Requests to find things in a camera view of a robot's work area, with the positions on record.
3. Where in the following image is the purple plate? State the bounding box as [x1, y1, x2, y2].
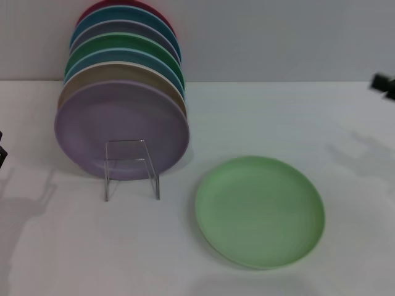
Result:
[54, 79, 191, 181]

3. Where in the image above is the beige plate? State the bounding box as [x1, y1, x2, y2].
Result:
[57, 61, 188, 115]

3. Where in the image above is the teal plate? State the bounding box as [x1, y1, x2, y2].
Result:
[70, 4, 181, 59]

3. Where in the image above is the light blue plate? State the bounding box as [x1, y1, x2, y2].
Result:
[63, 47, 186, 93]

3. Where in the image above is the red plate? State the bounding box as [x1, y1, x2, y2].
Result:
[75, 0, 178, 41]

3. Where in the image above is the light green plate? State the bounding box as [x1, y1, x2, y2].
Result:
[194, 155, 326, 271]

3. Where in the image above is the dark green plate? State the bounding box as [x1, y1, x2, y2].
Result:
[64, 32, 183, 81]

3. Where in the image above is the grey plate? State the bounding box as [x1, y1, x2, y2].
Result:
[69, 20, 183, 62]

